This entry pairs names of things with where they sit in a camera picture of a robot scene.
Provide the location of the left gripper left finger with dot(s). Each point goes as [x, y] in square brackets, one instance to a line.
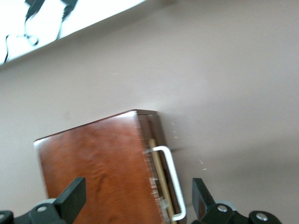
[67, 203]

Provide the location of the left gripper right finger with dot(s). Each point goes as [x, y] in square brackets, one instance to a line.
[208, 212]

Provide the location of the dark brown wooden cabinet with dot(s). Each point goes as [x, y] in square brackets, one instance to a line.
[93, 163]

